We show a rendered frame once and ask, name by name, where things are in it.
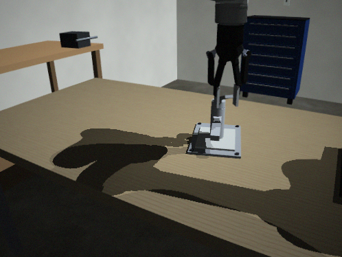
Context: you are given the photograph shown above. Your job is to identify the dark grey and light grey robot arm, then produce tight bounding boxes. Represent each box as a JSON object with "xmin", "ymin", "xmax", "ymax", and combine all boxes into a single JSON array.
[{"xmin": 212, "ymin": 0, "xmax": 249, "ymax": 25}]

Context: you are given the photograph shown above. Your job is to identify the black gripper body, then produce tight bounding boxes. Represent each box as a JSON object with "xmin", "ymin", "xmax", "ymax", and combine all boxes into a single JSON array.
[{"xmin": 215, "ymin": 24, "xmax": 244, "ymax": 62}]

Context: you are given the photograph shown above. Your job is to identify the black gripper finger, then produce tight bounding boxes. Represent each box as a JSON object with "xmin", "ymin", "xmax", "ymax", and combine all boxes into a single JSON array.
[
  {"xmin": 206, "ymin": 49, "xmax": 229, "ymax": 108},
  {"xmin": 231, "ymin": 49, "xmax": 252, "ymax": 107}
]

